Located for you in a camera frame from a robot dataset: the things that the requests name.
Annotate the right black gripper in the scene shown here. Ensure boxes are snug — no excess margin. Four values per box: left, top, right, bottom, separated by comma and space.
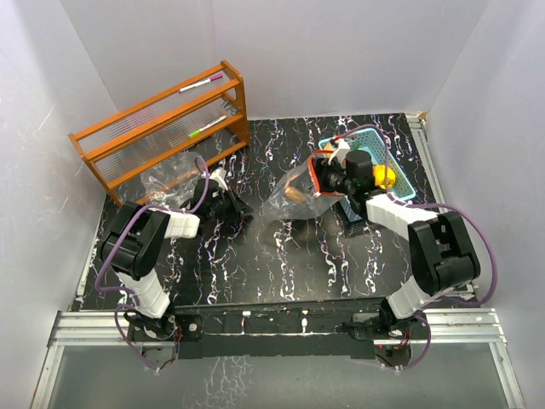
290, 158, 354, 197

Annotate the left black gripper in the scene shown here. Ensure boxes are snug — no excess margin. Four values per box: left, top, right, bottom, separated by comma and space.
208, 186, 254, 223

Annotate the clear zip bag with fruit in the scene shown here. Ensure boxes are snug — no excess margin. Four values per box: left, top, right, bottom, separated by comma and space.
260, 150, 345, 222

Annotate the fake pink peach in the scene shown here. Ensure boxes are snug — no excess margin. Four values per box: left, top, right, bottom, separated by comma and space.
284, 181, 308, 203

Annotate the yellow fake bell pepper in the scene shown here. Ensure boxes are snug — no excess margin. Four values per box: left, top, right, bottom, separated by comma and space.
373, 164, 397, 190

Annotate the clear zip bag with peppers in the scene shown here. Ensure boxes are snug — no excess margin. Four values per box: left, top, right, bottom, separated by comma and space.
141, 151, 204, 208

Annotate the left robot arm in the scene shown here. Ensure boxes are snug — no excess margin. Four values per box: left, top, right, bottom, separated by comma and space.
95, 176, 252, 340

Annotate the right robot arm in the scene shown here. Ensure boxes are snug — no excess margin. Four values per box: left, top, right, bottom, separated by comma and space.
310, 150, 481, 338

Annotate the blue plastic basket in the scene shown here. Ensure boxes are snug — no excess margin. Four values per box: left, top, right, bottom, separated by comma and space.
318, 127, 416, 224

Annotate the green marker pen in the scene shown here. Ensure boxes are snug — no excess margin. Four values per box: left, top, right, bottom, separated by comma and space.
188, 115, 227, 139

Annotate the wooden shelf rack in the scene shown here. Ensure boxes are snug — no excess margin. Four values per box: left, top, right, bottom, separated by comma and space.
68, 60, 250, 206

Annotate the pink marker pen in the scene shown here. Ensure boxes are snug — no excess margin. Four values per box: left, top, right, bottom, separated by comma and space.
178, 72, 223, 93

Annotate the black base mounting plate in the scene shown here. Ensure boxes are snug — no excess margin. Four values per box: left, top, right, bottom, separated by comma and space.
123, 297, 431, 365

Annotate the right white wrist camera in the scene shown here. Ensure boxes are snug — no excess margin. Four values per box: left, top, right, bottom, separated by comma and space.
324, 137, 351, 165

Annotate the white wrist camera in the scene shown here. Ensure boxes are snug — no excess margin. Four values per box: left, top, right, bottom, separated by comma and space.
209, 168, 228, 190
324, 137, 351, 165

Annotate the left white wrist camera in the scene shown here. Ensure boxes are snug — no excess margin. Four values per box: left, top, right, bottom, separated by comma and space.
209, 168, 228, 190

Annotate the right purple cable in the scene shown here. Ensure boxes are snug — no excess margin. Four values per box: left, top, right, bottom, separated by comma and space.
340, 124, 497, 376

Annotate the aluminium frame rail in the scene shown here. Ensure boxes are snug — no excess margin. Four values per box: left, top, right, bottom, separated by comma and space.
48, 308, 507, 347

